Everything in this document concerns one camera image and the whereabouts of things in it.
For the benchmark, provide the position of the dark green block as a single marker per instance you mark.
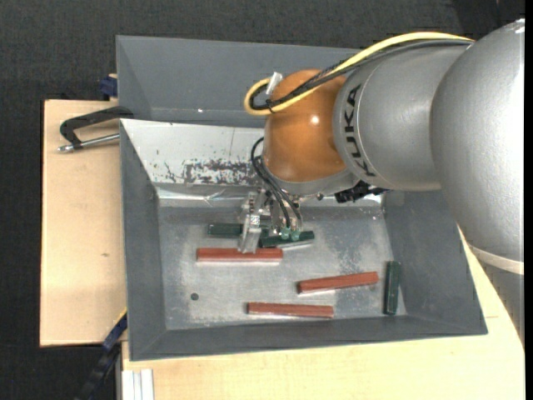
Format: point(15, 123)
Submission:
point(392, 288)
point(222, 229)

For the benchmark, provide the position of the grey metal bin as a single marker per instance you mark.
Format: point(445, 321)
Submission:
point(233, 294)

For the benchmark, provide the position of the pale brown flat board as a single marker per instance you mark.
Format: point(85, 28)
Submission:
point(81, 231)

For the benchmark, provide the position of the red-brown flat block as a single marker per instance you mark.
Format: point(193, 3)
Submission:
point(337, 281)
point(291, 309)
point(225, 253)

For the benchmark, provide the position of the black cylinder on white bracket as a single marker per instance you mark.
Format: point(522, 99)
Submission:
point(354, 193)

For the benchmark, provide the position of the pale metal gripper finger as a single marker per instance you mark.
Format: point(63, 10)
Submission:
point(255, 233)
point(244, 236)

